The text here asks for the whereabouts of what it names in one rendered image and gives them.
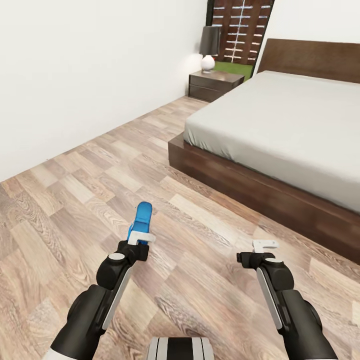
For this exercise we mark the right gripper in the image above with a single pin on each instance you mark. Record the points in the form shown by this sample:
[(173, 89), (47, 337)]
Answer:
[(248, 259)]

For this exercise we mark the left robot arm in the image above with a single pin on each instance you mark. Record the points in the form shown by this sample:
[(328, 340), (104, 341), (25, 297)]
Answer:
[(91, 313)]

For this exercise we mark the nightstand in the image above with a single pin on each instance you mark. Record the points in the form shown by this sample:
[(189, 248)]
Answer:
[(208, 87)]

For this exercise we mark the sandal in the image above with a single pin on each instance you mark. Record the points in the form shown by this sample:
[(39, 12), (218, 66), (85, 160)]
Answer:
[(142, 220)]

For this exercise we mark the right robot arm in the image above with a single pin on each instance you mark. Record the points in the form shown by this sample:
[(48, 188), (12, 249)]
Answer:
[(295, 318)]

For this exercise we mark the robot trunk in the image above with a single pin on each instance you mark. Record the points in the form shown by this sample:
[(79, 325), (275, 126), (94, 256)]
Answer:
[(179, 348)]

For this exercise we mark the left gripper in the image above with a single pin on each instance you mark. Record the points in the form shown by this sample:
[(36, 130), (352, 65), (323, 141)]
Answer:
[(140, 251)]

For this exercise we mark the fixed window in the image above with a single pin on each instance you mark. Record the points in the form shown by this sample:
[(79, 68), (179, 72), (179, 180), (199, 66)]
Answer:
[(243, 24)]

